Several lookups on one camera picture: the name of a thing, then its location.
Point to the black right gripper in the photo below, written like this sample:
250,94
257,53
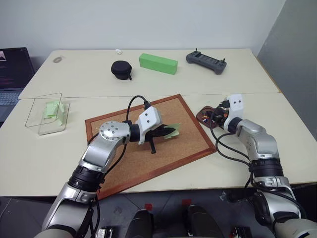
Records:
220,116

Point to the clear plastic box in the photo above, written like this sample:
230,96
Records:
49,116

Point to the small white crumpled object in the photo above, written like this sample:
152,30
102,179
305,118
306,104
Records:
119,51

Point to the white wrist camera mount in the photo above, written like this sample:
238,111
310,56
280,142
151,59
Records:
148,119
235,106

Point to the grey tape roll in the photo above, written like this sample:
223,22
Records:
59,59

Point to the dark rounded robot foot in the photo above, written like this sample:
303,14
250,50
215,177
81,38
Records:
203,223
141,224

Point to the black round zip case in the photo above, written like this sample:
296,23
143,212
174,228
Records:
121,69

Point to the brown bowl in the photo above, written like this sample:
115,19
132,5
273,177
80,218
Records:
201,116

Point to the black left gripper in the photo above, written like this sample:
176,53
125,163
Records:
154,132

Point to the dark laptop computer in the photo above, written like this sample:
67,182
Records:
13,67

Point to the grey handheld remote controller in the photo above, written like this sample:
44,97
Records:
206,62

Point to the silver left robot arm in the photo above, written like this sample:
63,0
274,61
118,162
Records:
109,134

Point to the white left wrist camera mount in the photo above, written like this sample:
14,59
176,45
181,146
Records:
148,119

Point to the green rectangular box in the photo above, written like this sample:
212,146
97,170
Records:
158,64

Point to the wood-framed cork board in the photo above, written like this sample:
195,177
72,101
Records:
178,148

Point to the stack of green notes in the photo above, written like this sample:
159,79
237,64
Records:
53,111

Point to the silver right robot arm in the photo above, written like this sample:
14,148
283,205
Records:
260,141

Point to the light green paper note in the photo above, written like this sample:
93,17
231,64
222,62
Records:
173,130

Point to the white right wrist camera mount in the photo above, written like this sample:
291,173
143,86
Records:
235,106

